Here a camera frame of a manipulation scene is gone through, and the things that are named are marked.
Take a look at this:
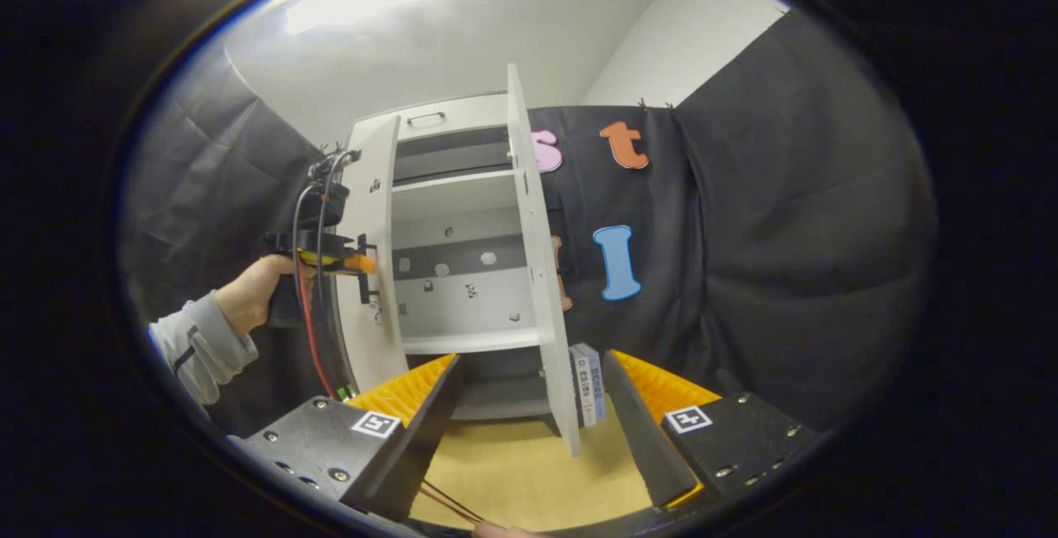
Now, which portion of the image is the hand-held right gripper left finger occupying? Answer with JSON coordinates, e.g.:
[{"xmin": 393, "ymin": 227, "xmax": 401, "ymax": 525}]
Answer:
[{"xmin": 227, "ymin": 353, "xmax": 461, "ymax": 522}]

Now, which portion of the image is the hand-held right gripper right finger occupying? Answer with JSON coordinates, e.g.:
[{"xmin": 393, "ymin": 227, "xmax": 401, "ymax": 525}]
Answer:
[{"xmin": 602, "ymin": 350, "xmax": 819, "ymax": 512}]

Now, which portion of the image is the white cabinet door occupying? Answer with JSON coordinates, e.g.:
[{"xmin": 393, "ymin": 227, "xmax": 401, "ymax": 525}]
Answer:
[
  {"xmin": 506, "ymin": 64, "xmax": 582, "ymax": 458},
  {"xmin": 335, "ymin": 115, "xmax": 410, "ymax": 394}
]

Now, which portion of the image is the white double-door shoe cabinet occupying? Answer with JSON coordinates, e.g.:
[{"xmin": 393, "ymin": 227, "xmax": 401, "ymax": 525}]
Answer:
[{"xmin": 343, "ymin": 92, "xmax": 571, "ymax": 423}]

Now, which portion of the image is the black backdrop cloth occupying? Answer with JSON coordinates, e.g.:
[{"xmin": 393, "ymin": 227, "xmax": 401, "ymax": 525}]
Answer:
[{"xmin": 120, "ymin": 9, "xmax": 939, "ymax": 440}]

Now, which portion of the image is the black door handle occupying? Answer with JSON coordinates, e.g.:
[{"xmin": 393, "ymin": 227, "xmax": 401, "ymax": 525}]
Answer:
[{"xmin": 357, "ymin": 234, "xmax": 381, "ymax": 305}]

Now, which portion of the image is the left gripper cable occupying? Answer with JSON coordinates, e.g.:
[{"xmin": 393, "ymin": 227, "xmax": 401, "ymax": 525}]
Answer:
[{"xmin": 289, "ymin": 150, "xmax": 484, "ymax": 524}]

